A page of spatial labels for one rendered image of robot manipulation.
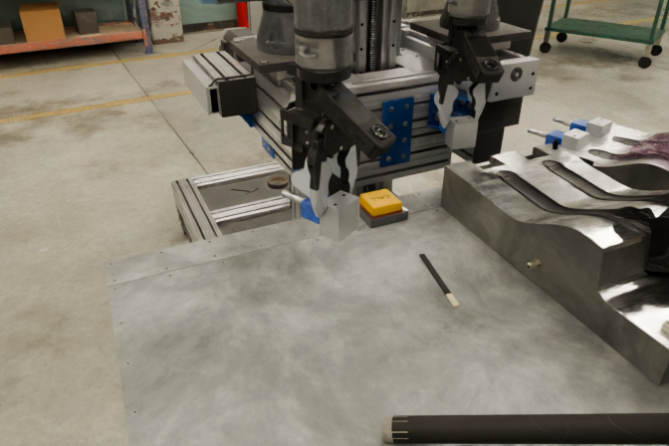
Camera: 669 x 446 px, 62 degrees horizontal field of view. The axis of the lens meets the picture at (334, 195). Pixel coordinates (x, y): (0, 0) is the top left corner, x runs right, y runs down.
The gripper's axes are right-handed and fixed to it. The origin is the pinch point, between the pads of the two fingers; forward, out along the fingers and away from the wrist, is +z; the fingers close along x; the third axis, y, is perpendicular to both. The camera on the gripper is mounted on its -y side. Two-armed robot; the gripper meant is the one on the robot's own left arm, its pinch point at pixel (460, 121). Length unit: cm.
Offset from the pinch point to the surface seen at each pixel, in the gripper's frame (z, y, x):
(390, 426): 12, -54, 32
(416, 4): 80, 532, -204
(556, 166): 6.6, -10.5, -15.6
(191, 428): 15, -47, 54
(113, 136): 96, 248, 104
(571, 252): 5.5, -37.7, -0.3
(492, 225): 10.7, -20.9, 2.6
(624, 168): 8.0, -11.9, -30.2
